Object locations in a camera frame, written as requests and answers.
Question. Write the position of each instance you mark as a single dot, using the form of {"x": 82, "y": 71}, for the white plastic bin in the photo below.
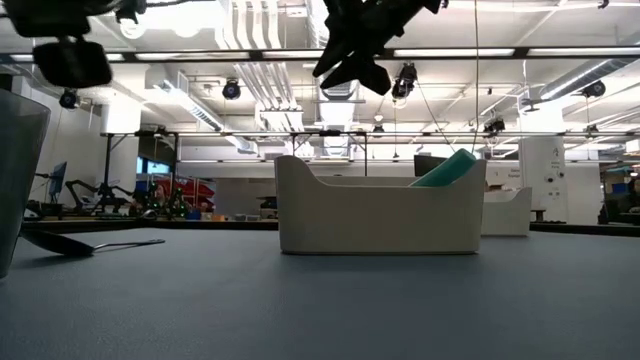
{"x": 507, "y": 215}

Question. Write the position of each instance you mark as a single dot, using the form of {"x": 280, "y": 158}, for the beige plastic bin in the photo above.
{"x": 375, "y": 220}

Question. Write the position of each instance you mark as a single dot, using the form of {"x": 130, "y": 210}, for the black overhead rig camera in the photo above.
{"x": 406, "y": 82}

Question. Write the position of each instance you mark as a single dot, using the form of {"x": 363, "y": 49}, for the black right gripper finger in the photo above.
{"x": 337, "y": 56}
{"x": 372, "y": 77}

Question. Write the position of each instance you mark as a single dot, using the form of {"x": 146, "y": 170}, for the black background monitor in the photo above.
{"x": 425, "y": 165}

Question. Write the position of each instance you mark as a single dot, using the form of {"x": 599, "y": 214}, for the shelf with blue bins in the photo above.
{"x": 622, "y": 187}

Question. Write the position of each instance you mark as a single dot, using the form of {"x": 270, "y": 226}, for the black hanging camera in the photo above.
{"x": 495, "y": 126}
{"x": 231, "y": 91}
{"x": 69, "y": 99}
{"x": 595, "y": 89}

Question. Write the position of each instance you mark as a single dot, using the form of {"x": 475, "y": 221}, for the blue table mat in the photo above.
{"x": 150, "y": 345}

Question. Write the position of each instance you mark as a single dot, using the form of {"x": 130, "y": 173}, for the long ceiling light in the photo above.
{"x": 192, "y": 107}

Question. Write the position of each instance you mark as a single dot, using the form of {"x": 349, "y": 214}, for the black overhead beam with lights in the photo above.
{"x": 255, "y": 55}

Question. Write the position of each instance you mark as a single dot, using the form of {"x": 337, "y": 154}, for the dark translucent plastic bin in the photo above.
{"x": 20, "y": 175}

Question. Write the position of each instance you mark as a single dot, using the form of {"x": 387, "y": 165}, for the black metal spoon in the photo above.
{"x": 55, "y": 243}

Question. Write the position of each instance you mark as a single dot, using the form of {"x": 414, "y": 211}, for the background monitor blue screen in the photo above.
{"x": 58, "y": 180}

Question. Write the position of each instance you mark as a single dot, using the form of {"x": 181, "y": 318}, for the black background rig frame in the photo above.
{"x": 107, "y": 175}

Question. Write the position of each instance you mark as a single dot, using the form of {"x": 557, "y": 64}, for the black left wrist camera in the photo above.
{"x": 72, "y": 64}

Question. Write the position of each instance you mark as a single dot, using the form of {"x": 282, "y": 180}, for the red background banner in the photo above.
{"x": 200, "y": 192}

